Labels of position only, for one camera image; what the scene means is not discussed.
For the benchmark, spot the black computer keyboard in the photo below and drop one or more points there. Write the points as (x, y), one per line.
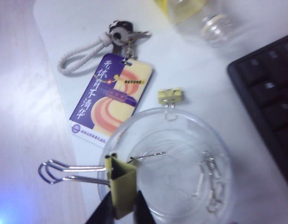
(269, 98)

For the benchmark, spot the silver keys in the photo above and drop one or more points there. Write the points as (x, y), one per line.
(125, 32)

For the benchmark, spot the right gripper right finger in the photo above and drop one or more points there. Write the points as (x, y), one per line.
(141, 210)

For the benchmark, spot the silver paper clips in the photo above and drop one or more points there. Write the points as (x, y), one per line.
(211, 182)

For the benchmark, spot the clear plastic jar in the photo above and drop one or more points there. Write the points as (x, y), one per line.
(181, 175)

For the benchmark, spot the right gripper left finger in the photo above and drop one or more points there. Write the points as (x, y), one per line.
(106, 210)

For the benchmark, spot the plastic bottle yellow label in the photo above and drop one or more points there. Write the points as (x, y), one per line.
(192, 14)

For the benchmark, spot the white desk riser platform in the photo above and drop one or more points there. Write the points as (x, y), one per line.
(204, 77)

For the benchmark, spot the purple and orange card tag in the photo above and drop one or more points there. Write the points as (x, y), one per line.
(111, 98)

